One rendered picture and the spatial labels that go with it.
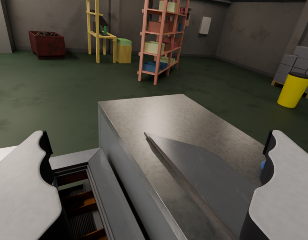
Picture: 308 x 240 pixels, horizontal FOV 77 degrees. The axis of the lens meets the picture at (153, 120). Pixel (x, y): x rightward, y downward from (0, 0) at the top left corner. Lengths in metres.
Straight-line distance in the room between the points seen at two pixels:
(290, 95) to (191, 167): 4.82
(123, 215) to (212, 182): 0.34
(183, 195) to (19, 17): 7.58
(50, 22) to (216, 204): 7.56
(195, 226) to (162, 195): 0.12
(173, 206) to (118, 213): 0.27
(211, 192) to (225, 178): 0.09
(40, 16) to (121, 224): 7.41
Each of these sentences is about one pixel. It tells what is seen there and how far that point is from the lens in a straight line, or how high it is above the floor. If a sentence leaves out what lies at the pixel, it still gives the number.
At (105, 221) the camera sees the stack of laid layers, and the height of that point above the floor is 0.85.
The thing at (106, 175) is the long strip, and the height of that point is 0.87.
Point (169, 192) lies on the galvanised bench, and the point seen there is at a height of 1.05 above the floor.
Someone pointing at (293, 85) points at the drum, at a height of 0.53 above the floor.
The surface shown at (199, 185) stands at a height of 1.07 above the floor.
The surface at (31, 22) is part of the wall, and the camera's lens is 7.84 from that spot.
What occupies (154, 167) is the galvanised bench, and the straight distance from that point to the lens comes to 0.70.
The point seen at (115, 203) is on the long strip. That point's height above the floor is 0.87.
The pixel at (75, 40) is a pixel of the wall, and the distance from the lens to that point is 7.89.
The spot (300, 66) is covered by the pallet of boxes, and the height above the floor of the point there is 0.73.
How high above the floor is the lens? 1.52
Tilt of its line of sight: 28 degrees down
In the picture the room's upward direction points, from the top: 8 degrees clockwise
